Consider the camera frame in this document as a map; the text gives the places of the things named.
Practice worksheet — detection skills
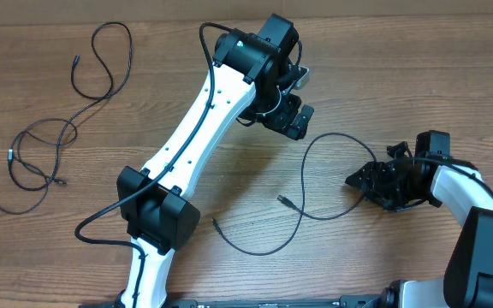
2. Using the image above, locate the short black USB cable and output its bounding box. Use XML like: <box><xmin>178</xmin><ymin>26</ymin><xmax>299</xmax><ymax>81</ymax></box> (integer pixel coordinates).
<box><xmin>53</xmin><ymin>21</ymin><xmax>134</xmax><ymax>181</ymax></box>

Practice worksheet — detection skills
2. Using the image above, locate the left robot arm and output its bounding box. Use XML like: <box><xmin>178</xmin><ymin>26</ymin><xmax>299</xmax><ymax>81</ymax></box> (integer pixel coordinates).
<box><xmin>116</xmin><ymin>14</ymin><xmax>314</xmax><ymax>307</ymax></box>

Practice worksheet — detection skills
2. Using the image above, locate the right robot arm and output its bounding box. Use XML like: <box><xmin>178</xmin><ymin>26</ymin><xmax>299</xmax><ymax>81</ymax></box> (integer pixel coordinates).
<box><xmin>345</xmin><ymin>130</ymin><xmax>493</xmax><ymax>307</ymax></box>

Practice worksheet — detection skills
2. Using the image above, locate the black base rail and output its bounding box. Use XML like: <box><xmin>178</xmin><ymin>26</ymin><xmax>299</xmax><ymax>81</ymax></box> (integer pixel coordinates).
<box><xmin>79</xmin><ymin>290</ymin><xmax>384</xmax><ymax>308</ymax></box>

